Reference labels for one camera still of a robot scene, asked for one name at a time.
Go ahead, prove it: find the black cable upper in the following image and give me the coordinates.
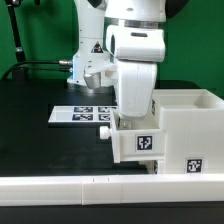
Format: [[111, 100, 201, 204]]
[[1, 59, 74, 80]]

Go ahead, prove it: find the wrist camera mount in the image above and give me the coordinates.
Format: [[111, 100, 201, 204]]
[[83, 61, 116, 89]]

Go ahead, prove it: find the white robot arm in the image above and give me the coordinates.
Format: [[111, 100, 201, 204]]
[[67, 0, 189, 129]]

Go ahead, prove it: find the white marker base plate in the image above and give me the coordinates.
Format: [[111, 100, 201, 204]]
[[48, 106, 116, 123]]

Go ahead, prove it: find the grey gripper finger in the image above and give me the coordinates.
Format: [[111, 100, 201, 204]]
[[120, 118, 132, 130]]

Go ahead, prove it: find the black cable lower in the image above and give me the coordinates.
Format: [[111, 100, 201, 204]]
[[19, 67, 74, 74]]

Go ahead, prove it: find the white drawer box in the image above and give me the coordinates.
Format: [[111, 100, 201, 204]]
[[100, 109, 166, 163], [139, 160, 164, 174]]

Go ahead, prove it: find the white front drawer box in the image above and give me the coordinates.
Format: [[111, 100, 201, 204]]
[[139, 160, 164, 174]]

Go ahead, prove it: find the white front fence rail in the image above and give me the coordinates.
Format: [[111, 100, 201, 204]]
[[0, 174, 224, 206]]

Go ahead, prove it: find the black camera stand pole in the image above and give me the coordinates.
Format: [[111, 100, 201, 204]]
[[2, 0, 29, 81]]

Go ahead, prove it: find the white drawer cabinet frame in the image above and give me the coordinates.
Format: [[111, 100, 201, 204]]
[[152, 89, 224, 174]]

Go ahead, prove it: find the black cable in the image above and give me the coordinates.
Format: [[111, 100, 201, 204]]
[[19, 67, 74, 74], [1, 59, 74, 80]]

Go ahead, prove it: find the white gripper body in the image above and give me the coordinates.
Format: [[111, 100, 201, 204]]
[[106, 25, 166, 119]]

